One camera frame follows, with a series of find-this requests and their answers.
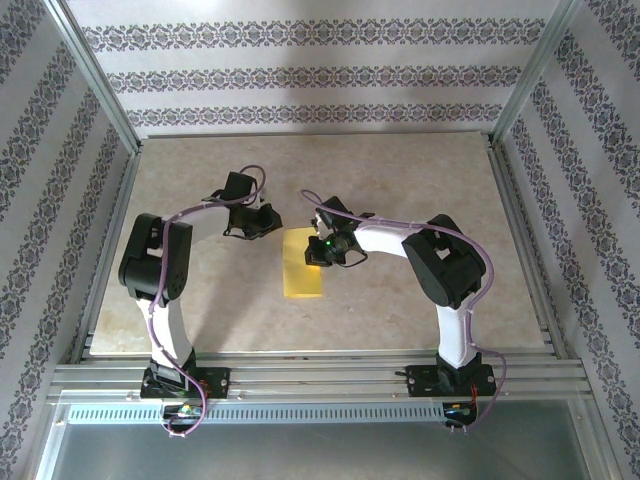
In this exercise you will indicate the yellow paper sheet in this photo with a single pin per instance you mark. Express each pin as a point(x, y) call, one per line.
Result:
point(300, 275)

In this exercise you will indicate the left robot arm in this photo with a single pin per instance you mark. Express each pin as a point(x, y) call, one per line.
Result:
point(150, 260)

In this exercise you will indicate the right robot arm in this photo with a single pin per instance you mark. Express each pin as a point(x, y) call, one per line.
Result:
point(445, 265)

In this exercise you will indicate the small circuit board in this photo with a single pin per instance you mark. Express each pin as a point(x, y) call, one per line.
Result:
point(184, 411)
point(457, 411)

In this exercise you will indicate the grey metal panel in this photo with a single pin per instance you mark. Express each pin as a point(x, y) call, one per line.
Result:
point(320, 455)

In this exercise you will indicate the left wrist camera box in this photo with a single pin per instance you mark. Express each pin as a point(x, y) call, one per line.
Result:
point(258, 202)

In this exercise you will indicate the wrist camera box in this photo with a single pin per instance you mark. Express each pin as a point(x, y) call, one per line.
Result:
point(258, 202)
point(316, 222)

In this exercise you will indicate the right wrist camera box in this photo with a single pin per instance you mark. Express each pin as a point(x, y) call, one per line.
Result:
point(316, 222)

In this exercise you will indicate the aluminium mounting rail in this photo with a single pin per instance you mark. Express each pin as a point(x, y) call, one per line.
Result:
point(320, 380)

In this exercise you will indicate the aluminium side rail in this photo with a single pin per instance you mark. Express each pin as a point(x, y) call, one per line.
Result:
point(114, 230)
point(520, 230)

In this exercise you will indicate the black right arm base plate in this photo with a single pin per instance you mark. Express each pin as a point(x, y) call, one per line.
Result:
point(420, 382)

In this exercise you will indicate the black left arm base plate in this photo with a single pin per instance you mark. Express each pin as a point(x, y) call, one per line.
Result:
point(220, 382)

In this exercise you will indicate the aluminium frame post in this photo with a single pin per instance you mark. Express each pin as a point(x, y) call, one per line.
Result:
point(535, 75)
point(95, 77)

